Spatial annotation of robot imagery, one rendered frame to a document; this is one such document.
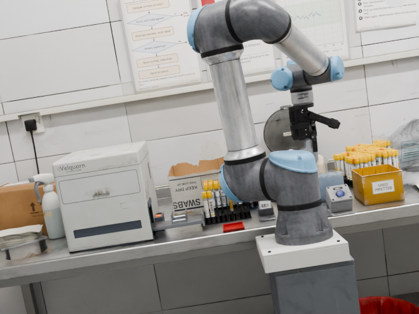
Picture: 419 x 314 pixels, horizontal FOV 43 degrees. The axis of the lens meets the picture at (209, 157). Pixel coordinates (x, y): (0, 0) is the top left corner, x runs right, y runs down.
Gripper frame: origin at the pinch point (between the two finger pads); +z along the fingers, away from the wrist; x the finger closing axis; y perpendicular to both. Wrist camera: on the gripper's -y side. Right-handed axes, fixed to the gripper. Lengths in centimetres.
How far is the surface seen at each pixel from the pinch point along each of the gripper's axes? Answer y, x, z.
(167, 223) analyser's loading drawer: 52, 16, 11
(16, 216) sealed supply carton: 115, -10, 7
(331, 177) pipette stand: -4.0, 2.1, 6.0
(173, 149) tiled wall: 56, -45, -5
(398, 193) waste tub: -23.5, 10.2, 12.5
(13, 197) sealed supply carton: 114, -10, 0
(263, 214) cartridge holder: 20.5, 11.5, 13.1
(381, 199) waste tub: -17.9, 10.6, 13.5
